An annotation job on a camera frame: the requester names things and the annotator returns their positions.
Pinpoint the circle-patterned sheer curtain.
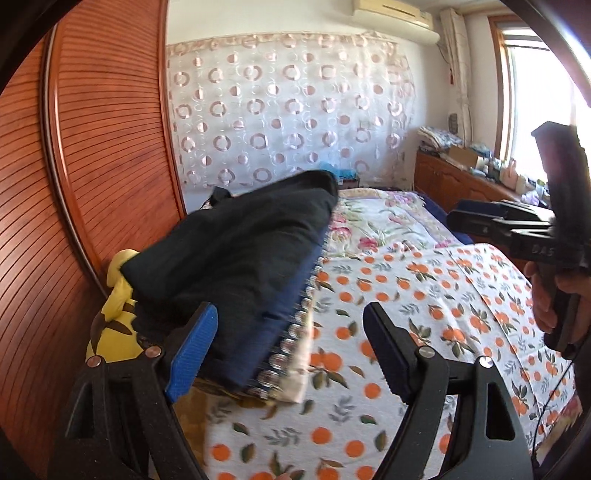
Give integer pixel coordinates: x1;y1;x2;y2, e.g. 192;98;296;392
165;30;416;191

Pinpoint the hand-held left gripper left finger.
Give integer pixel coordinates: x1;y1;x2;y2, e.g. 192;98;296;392
48;302;220;480

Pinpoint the wooden slatted wardrobe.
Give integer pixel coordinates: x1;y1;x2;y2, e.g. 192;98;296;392
0;0;188;462

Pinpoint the wall air conditioner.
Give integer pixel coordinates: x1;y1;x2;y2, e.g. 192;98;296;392
353;0;440;45

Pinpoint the long wooden cabinet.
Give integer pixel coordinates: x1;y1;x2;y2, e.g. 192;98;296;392
413;150;550;217

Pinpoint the black printed t-shirt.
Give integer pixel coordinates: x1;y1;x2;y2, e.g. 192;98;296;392
124;170;340;340

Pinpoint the white window curtain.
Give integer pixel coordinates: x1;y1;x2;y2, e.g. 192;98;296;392
438;7;475;148

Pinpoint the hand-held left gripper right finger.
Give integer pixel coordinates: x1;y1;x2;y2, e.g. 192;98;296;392
362;302;535;480

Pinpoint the wooden-framed window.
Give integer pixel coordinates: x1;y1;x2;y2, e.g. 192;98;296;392
489;14;583;185

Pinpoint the yellow plush toy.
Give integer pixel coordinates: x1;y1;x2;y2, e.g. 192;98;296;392
85;249;149;366

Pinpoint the person's right hand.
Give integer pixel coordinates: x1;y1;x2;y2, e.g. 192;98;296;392
530;269;591;333

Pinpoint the cardboard box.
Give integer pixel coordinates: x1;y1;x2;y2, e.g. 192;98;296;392
445;145;483;169

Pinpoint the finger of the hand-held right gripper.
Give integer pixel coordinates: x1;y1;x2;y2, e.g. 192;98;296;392
455;200;553;223
447;211;512;251

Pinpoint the floral quilt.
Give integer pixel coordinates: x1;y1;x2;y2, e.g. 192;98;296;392
323;187;462;259

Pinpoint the navy blue folded garment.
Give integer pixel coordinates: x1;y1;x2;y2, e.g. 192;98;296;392
208;187;325;393

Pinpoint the bed with orange-print sheet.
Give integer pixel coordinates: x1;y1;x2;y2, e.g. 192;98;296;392
203;242;583;480

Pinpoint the blue bag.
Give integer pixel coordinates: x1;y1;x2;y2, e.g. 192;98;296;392
321;161;361;188

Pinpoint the navy blue mattress cover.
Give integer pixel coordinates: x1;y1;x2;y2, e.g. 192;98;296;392
416;194;472;244

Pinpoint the beige folded cloth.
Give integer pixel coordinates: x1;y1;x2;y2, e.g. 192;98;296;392
272;295;320;405

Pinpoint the stack of folded cloths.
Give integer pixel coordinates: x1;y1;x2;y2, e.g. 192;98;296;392
418;127;465;151

